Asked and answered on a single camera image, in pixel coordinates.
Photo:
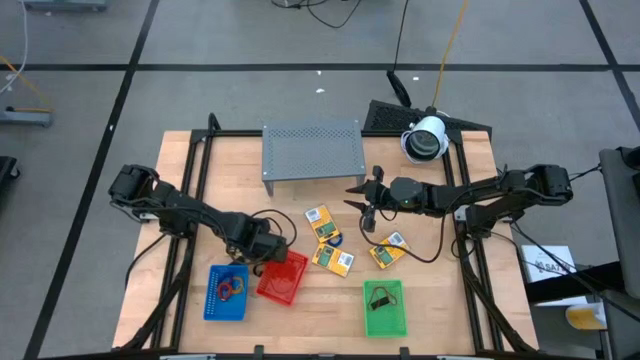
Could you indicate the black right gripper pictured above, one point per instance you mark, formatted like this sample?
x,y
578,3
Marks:
x,y
382,197

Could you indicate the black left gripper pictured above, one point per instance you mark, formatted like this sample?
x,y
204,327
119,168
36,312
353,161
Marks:
x,y
260,245

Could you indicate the yellow rubber band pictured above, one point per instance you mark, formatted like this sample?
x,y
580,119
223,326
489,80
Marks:
x,y
240,285

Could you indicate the yellow snack packet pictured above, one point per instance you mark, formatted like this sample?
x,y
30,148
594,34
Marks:
x,y
322,223
332,260
389,248

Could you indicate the red plastic slotted basket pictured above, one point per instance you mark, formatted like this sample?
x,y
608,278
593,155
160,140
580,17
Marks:
x,y
280,290

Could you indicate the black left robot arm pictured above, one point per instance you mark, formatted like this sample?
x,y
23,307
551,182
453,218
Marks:
x,y
170,200

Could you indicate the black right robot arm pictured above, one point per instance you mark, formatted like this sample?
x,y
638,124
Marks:
x,y
500,192

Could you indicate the red rubber band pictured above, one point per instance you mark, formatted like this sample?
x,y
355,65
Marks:
x,y
223,289

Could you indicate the grey perforated metal riser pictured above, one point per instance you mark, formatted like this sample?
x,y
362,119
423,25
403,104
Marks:
x,y
312,150

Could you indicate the blue plastic slotted basket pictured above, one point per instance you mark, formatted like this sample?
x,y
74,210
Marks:
x,y
215,307

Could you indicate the black perforated metal panel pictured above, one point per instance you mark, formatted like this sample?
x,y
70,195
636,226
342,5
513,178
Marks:
x,y
390,117

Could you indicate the green plastic slotted basket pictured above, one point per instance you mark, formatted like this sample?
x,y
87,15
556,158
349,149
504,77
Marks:
x,y
385,325

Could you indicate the white cardboard box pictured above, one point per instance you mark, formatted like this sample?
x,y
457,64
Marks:
x,y
542,257

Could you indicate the yellow cup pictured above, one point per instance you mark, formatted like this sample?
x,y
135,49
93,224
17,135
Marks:
x,y
585,317

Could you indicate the grey cart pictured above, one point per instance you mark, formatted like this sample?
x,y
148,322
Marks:
x,y
622,225

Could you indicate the grey floor stand base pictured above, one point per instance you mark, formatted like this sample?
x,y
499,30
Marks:
x,y
25,117

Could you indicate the white round camera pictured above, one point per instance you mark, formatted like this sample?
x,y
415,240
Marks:
x,y
425,142

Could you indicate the black aluminium table frame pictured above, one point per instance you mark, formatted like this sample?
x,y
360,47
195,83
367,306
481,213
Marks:
x,y
235,133

